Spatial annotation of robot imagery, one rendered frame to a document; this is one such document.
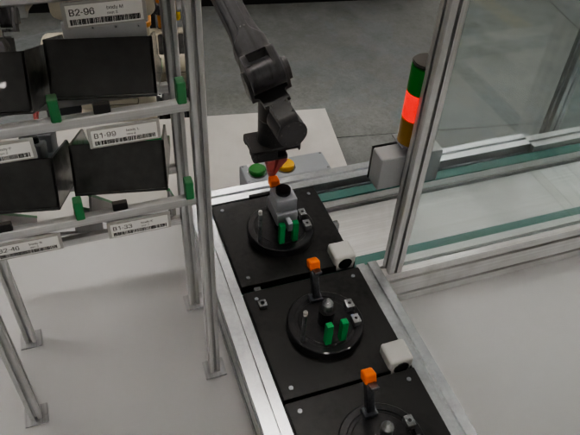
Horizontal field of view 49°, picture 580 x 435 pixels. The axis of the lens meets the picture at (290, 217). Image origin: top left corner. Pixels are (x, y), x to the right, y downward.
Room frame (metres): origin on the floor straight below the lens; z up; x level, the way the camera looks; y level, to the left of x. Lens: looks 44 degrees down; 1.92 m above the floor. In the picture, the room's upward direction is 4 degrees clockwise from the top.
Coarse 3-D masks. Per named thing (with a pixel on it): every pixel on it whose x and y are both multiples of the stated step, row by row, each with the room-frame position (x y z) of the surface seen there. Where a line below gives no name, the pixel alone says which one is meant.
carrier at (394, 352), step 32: (288, 288) 0.80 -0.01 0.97; (320, 288) 0.80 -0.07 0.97; (352, 288) 0.81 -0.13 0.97; (256, 320) 0.72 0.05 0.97; (288, 320) 0.71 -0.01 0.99; (320, 320) 0.70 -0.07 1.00; (352, 320) 0.71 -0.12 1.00; (384, 320) 0.74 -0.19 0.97; (288, 352) 0.65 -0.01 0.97; (320, 352) 0.64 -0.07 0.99; (352, 352) 0.66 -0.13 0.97; (384, 352) 0.65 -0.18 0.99; (288, 384) 0.59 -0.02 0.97; (320, 384) 0.59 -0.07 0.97; (352, 384) 0.60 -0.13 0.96
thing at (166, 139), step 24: (72, 144) 0.71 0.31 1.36; (120, 144) 0.71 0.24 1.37; (144, 144) 0.71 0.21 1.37; (168, 144) 0.87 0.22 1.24; (72, 168) 0.68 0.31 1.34; (96, 168) 0.68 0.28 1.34; (120, 168) 0.69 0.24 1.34; (144, 168) 0.70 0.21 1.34; (168, 168) 0.78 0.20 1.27; (96, 192) 0.67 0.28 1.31; (120, 192) 0.67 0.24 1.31
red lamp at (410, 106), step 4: (408, 92) 0.90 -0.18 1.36; (408, 96) 0.90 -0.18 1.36; (412, 96) 0.89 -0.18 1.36; (404, 100) 0.91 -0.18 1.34; (408, 100) 0.90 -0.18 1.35; (412, 100) 0.89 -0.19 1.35; (416, 100) 0.89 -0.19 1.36; (404, 104) 0.90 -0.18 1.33; (408, 104) 0.89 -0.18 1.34; (412, 104) 0.89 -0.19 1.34; (416, 104) 0.89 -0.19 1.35; (404, 108) 0.90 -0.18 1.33; (408, 108) 0.89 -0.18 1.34; (412, 108) 0.89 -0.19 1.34; (416, 108) 0.89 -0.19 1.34; (404, 112) 0.90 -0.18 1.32; (408, 112) 0.89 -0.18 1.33; (412, 112) 0.89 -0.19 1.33; (404, 116) 0.90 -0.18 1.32; (408, 116) 0.89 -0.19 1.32; (412, 116) 0.89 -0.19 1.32; (408, 120) 0.89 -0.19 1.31; (412, 120) 0.89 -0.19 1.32
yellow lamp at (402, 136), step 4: (400, 120) 0.91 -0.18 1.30; (404, 120) 0.90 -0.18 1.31; (400, 124) 0.90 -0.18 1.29; (404, 124) 0.89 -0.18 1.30; (408, 124) 0.89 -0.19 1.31; (412, 124) 0.89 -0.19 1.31; (400, 128) 0.90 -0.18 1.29; (404, 128) 0.89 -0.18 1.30; (408, 128) 0.89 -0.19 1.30; (412, 128) 0.89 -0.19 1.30; (400, 132) 0.90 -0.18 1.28; (404, 132) 0.89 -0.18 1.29; (408, 132) 0.89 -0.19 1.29; (400, 136) 0.90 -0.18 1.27; (404, 136) 0.89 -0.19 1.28; (408, 136) 0.89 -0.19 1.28; (400, 140) 0.89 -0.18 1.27; (404, 140) 0.89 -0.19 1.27; (408, 140) 0.89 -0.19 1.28; (404, 144) 0.89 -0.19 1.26; (408, 144) 0.89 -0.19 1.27
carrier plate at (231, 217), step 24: (312, 192) 1.08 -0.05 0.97; (216, 216) 0.99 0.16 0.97; (240, 216) 0.99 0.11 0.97; (312, 216) 1.01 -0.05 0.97; (240, 240) 0.92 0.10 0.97; (312, 240) 0.93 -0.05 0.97; (336, 240) 0.94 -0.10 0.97; (240, 264) 0.85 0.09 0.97; (264, 264) 0.86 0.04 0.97; (288, 264) 0.86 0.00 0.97; (240, 288) 0.80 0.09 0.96
